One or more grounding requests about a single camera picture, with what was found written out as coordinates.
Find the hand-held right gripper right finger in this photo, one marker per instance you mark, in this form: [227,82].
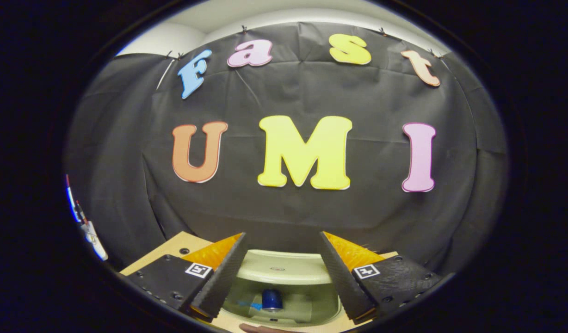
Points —
[342,280]

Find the wooden desktop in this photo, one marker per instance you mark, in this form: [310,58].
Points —
[173,247]

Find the white side table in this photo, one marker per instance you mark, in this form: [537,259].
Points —
[95,240]

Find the computer monitor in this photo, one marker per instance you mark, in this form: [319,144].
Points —
[72,199]

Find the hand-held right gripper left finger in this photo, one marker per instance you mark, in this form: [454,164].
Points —
[221,277]

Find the blue pop can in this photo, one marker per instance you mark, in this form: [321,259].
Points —
[272,299]

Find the green desktop garbage bin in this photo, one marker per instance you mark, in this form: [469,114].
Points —
[284,273]

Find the black backdrop cloth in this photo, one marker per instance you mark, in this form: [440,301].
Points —
[288,217]

